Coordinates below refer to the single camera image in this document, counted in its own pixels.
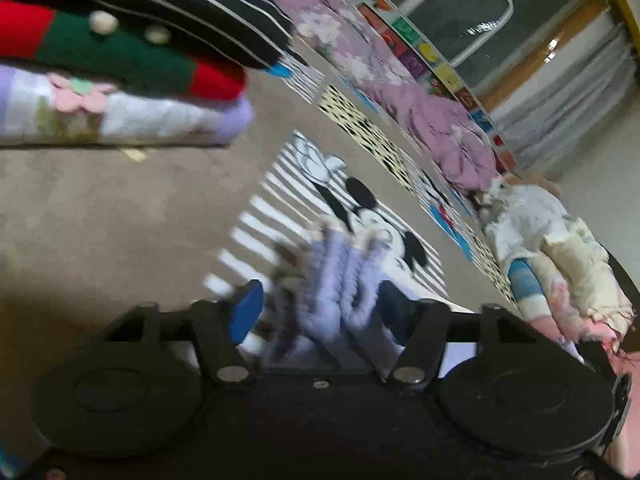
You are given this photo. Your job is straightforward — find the black striped folded sweater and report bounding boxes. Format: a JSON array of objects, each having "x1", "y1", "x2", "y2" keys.
[{"x1": 0, "y1": 0, "x2": 296, "y2": 72}]

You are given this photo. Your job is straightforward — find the window with wooden frame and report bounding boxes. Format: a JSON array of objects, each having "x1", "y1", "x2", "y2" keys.
[{"x1": 392, "y1": 0, "x2": 615, "y2": 110}]

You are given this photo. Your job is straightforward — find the Mickey Mouse brown blanket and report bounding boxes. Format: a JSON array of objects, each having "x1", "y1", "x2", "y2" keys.
[{"x1": 1, "y1": 72, "x2": 506, "y2": 460}]

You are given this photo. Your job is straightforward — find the grey curtain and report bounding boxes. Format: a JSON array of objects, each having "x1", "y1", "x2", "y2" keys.
[{"x1": 491, "y1": 24, "x2": 637, "y2": 170}]

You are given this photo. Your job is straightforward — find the cream bedding pile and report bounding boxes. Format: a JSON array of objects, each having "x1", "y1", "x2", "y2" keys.
[{"x1": 528, "y1": 217, "x2": 634, "y2": 347}]

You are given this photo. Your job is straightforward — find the pink floral quilt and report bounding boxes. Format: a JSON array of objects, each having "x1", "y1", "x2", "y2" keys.
[{"x1": 273, "y1": 0, "x2": 498, "y2": 193}]

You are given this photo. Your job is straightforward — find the lavender sweatpants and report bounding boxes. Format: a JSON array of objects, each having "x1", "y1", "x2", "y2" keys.
[{"x1": 259, "y1": 213, "x2": 476, "y2": 380}]

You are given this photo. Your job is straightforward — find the lavender floral folded garment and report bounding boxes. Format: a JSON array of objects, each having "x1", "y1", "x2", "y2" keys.
[{"x1": 1, "y1": 65, "x2": 254, "y2": 146}]

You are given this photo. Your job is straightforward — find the red green folded sweater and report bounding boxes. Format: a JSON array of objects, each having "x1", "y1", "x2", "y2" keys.
[{"x1": 1, "y1": 0, "x2": 246, "y2": 102}]

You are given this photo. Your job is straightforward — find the colourful alphabet foam board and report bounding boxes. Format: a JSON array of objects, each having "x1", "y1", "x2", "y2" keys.
[{"x1": 347, "y1": 0, "x2": 518, "y2": 171}]

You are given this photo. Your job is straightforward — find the blue striped sock garment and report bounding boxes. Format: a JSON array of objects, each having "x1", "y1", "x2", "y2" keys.
[{"x1": 508, "y1": 259, "x2": 551, "y2": 322}]

